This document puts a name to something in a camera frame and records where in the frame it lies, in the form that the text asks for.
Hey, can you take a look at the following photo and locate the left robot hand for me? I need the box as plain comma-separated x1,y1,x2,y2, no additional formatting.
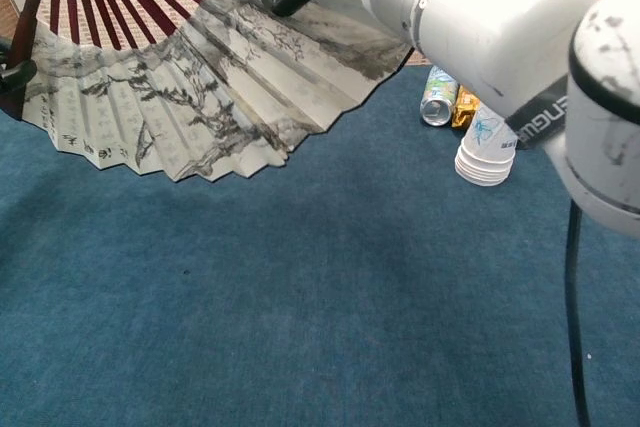
0,36,39,94

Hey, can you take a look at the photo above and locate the red-ribbed paper folding fan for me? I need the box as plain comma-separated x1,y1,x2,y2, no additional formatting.
9,0,416,182

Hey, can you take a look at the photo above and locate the green-white drink can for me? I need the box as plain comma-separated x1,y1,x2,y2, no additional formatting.
420,65,459,127

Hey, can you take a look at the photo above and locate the yellow snack packet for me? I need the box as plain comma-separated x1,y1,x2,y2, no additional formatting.
451,84,482,129

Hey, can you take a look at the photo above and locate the stack of white paper cups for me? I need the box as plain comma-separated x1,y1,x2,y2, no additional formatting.
454,101,519,187

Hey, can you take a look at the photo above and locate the blue table cloth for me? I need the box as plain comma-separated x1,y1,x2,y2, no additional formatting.
0,64,640,427

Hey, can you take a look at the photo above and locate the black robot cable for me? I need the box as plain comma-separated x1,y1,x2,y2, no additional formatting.
565,199,594,427

